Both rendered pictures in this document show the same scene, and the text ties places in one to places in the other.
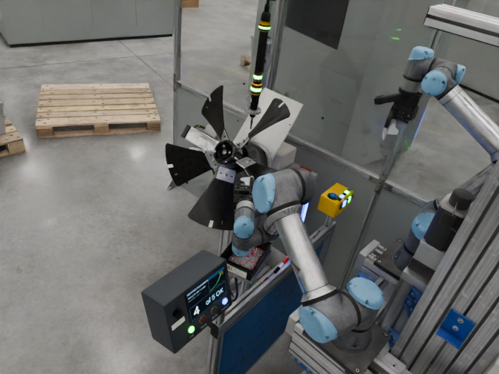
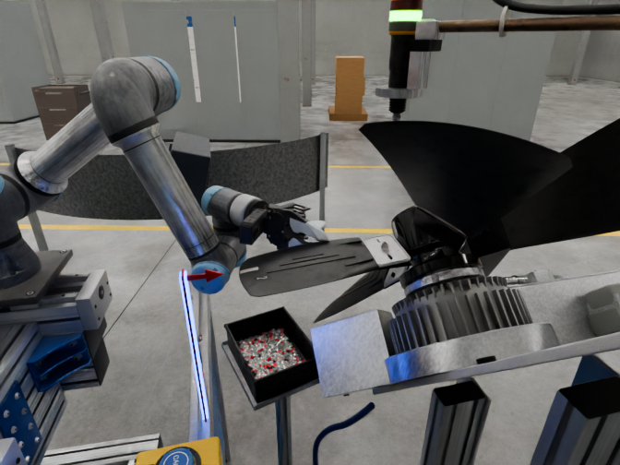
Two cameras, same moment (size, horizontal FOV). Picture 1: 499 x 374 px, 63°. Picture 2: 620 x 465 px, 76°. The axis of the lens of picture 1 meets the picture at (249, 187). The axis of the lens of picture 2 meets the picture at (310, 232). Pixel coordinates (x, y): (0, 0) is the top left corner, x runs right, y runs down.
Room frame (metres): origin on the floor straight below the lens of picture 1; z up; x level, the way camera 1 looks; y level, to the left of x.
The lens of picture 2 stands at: (1.93, -0.53, 1.53)
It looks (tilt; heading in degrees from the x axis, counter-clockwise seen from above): 26 degrees down; 131
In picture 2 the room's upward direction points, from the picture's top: straight up
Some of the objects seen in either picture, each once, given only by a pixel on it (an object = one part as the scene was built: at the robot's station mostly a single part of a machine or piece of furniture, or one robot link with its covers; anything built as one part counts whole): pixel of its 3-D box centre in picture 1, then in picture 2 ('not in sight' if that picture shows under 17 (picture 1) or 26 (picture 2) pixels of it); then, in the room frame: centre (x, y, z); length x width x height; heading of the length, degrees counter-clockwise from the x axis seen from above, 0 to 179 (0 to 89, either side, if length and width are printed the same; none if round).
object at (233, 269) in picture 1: (245, 254); (271, 351); (1.36, -0.03, 0.85); 0.22 x 0.17 x 0.07; 159
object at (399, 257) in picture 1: (414, 254); not in sight; (1.26, -0.71, 1.09); 0.15 x 0.15 x 0.10
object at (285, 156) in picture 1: (278, 154); not in sight; (2.20, -0.15, 0.92); 0.17 x 0.16 x 0.11; 145
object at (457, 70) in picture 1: (445, 73); not in sight; (1.45, -0.62, 1.78); 0.11 x 0.11 x 0.08; 59
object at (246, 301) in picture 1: (282, 270); (201, 393); (1.33, -0.21, 0.82); 0.90 x 0.04 x 0.08; 145
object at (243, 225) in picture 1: (243, 222); (226, 206); (1.20, 0.00, 1.17); 0.11 x 0.08 x 0.09; 2
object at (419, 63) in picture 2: (254, 99); (408, 60); (1.62, 0.03, 1.50); 0.09 x 0.07 x 0.10; 0
